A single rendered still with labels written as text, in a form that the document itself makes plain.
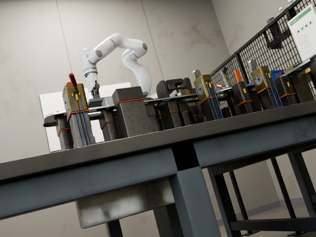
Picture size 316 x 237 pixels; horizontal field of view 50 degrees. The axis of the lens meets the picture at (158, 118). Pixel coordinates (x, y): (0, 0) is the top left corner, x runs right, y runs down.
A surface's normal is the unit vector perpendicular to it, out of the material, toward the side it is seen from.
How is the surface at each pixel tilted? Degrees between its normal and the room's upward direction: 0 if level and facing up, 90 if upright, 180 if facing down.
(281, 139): 90
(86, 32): 90
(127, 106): 90
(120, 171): 90
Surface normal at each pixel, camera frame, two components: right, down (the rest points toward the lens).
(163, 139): 0.29, -0.29
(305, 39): -0.90, 0.15
